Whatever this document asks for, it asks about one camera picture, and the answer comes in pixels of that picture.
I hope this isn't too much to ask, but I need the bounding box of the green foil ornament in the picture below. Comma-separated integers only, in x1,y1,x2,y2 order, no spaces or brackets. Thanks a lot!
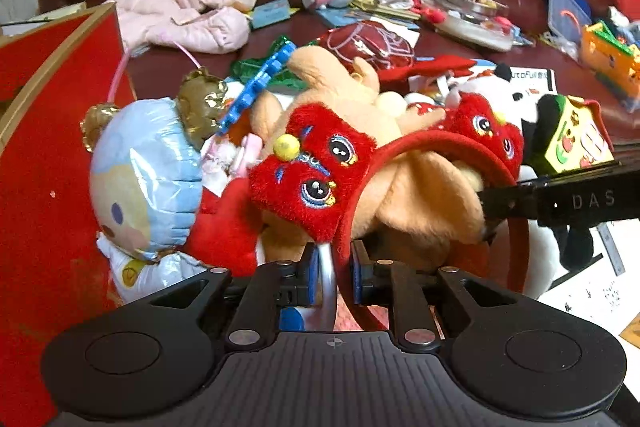
230,36,311,92

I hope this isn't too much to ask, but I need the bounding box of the foil balloon doll blue hair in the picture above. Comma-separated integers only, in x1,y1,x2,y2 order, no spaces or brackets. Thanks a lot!
80,69,231,305

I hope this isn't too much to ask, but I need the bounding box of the panda plush toy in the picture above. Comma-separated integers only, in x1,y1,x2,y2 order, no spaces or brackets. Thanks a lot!
520,222,596,303

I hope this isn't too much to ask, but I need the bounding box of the pink padded jacket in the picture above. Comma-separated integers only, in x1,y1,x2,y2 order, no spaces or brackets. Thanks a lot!
102,0,261,55

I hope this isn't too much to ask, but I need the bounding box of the white card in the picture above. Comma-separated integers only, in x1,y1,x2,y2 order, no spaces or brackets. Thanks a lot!
395,27,421,50

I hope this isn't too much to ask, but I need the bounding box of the pink frilly toy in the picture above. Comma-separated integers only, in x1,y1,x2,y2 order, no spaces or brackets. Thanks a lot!
202,134,263,188

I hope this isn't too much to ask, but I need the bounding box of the red plush doll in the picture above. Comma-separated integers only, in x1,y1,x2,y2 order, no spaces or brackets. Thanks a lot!
182,177,263,278

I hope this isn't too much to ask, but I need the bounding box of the clear plastic box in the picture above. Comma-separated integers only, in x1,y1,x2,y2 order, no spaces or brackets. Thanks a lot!
547,0,596,58

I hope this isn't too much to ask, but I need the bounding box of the dark red spiderweb pouch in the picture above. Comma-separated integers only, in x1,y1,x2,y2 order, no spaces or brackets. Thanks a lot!
317,21,418,72

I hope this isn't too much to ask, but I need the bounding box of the blue plastic gear toy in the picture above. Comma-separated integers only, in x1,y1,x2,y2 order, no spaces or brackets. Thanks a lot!
216,42,298,138

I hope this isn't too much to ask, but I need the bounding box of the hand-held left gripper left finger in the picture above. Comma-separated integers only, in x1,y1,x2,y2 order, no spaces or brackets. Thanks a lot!
147,243,321,353

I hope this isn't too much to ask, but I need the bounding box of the clear plastic tub of toys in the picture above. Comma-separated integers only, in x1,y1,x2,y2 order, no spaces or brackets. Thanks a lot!
420,0,516,52

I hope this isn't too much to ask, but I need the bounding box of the thin pink hoop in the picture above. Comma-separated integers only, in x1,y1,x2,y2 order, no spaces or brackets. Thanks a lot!
107,34,203,108

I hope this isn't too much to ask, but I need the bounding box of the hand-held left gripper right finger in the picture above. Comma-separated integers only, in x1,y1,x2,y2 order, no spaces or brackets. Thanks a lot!
350,239,521,353

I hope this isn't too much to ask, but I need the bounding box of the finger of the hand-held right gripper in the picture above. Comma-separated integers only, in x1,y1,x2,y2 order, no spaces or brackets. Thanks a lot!
477,179,540,224

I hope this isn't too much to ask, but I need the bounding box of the red lion plush headband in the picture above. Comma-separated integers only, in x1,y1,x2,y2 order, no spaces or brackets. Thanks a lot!
248,92,531,333

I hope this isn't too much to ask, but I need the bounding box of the yellow felt house bag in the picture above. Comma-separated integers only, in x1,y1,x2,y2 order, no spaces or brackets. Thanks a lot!
530,94,616,178

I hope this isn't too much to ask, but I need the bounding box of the tan plush toy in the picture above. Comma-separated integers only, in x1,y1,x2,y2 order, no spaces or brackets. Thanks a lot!
248,44,488,273

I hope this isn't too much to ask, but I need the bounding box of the colourful toy house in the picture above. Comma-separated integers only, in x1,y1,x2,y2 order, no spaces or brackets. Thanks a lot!
580,19,640,112

